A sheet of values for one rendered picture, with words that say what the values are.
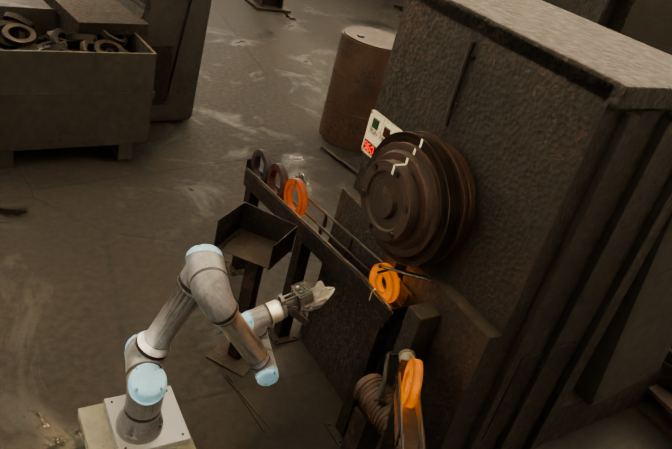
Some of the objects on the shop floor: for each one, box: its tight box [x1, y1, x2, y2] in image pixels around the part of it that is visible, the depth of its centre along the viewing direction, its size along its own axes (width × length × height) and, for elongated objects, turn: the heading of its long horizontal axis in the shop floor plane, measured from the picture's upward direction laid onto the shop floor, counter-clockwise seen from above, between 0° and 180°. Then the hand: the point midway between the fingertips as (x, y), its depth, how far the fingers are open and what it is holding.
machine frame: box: [300, 0, 672, 449], centre depth 261 cm, size 73×108×176 cm
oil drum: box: [319, 26, 396, 153], centre depth 530 cm, size 59×59×89 cm
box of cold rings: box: [0, 5, 157, 168], centre depth 417 cm, size 103×83×79 cm
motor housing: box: [340, 373, 393, 449], centre depth 236 cm, size 13×22×54 cm, turn 8°
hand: (331, 291), depth 231 cm, fingers closed
